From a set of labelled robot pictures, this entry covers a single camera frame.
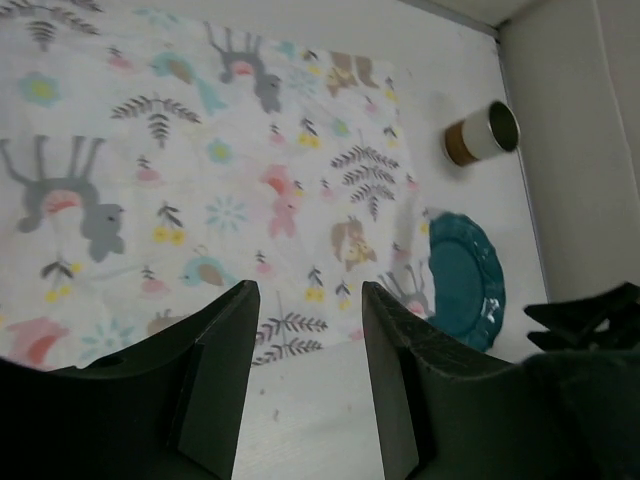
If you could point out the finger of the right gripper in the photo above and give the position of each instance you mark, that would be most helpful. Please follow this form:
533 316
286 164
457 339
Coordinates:
608 321

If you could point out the teal scalloped plate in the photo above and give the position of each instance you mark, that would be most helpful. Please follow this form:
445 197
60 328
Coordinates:
470 295

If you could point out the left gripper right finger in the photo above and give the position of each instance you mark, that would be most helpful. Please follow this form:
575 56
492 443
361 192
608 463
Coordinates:
447 411

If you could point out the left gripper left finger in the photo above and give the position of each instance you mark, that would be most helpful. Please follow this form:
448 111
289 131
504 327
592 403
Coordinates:
168 407

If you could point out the white and brown cup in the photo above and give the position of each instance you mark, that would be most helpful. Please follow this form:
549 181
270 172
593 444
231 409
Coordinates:
486 133

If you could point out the patterned cloth placemat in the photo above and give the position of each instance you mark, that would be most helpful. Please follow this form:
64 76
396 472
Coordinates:
150 162

